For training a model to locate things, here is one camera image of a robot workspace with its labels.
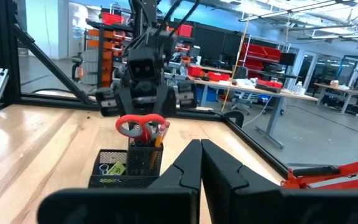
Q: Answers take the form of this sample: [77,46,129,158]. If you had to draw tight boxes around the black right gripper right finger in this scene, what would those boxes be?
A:
[201,139,283,224]

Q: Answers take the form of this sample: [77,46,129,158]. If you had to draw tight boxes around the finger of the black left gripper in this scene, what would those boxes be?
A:
[117,86,135,116]
[161,84,177,116]

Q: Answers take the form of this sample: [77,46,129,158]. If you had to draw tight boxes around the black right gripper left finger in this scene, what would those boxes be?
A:
[149,139,203,224]

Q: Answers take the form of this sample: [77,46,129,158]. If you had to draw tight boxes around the red-handled scissors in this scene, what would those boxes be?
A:
[115,113,171,144]

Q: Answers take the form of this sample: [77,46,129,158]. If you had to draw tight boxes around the orange pencil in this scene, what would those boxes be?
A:
[153,123,167,149]
[158,120,171,149]

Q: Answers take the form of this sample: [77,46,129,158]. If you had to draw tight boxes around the black mesh desk organizer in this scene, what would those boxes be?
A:
[88,124,165,189]

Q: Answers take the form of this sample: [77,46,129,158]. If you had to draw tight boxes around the grey office chair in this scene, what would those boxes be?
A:
[230,65,256,116]

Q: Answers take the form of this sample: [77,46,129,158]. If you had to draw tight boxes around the red storage bin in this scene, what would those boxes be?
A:
[186,64,204,78]
[206,71,231,82]
[177,24,195,39]

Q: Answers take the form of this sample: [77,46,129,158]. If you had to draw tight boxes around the shelf with orange bins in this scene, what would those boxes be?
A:
[85,7,135,91]

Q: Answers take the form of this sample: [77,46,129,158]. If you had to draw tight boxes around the long wooden workbench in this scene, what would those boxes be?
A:
[186,76,319,150]

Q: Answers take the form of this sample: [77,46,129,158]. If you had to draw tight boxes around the rack of red bins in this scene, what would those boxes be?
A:
[238,42,283,80]

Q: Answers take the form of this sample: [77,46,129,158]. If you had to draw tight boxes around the black monitor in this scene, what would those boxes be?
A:
[278,52,298,67]

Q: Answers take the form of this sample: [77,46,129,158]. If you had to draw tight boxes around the small wooden desk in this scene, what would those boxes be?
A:
[313,81,358,115]

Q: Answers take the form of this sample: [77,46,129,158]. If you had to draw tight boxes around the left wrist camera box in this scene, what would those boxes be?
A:
[127,47,162,82]

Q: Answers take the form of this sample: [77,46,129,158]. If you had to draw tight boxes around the black frame corner bracket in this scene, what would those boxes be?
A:
[221,110,245,129]

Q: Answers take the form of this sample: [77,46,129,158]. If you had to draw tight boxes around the yellow hanging cable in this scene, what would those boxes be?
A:
[221,0,252,113]

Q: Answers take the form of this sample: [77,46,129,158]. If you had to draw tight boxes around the black left wrist camera cable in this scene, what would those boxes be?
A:
[154,0,200,37]

